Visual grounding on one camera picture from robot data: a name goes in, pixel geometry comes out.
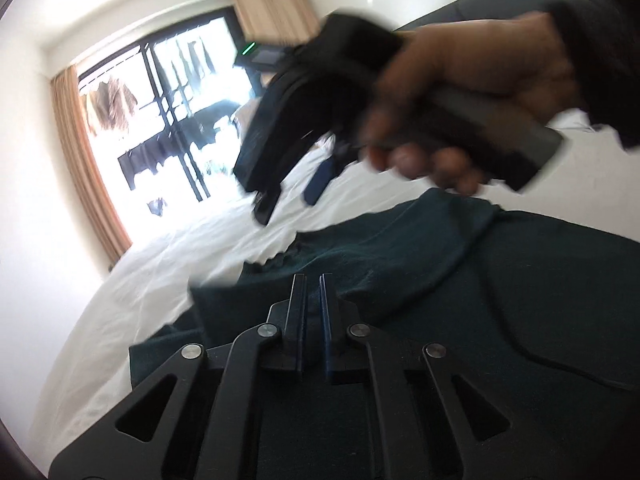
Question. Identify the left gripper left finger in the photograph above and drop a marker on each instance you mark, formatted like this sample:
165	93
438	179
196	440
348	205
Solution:
197	416

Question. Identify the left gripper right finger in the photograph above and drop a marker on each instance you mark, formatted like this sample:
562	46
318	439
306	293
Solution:
429	415

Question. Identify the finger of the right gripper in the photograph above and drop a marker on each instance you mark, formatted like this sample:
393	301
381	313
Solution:
344	153
265	203

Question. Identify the dark green knit sweater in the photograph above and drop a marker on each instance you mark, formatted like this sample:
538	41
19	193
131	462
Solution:
546	312

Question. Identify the black jacket sleeve forearm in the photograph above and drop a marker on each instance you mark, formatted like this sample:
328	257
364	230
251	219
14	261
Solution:
601	38

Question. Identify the person right hand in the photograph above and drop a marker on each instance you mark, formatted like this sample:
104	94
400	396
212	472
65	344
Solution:
464	103

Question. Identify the right beige curtain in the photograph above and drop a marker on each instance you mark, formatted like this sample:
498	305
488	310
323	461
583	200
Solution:
279	22

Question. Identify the beige curtain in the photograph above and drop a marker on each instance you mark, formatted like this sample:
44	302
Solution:
82	166
279	22

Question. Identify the dark hanging laundry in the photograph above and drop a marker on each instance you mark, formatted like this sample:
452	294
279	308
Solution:
199	129

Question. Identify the left beige curtain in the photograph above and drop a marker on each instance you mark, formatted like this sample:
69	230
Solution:
82	166

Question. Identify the brown hanging garment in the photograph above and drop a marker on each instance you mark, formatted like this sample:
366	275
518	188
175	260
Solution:
109	107

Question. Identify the dark grey upholstered headboard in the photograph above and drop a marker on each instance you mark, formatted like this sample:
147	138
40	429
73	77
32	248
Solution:
472	10

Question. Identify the white bed sheet mattress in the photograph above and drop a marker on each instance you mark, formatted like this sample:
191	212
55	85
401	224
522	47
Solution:
593	182

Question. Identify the black camera box green light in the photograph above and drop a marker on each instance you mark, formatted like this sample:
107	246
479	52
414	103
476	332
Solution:
257	58

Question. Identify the black balcony door frame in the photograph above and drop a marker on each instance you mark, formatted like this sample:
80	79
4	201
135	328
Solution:
174	73

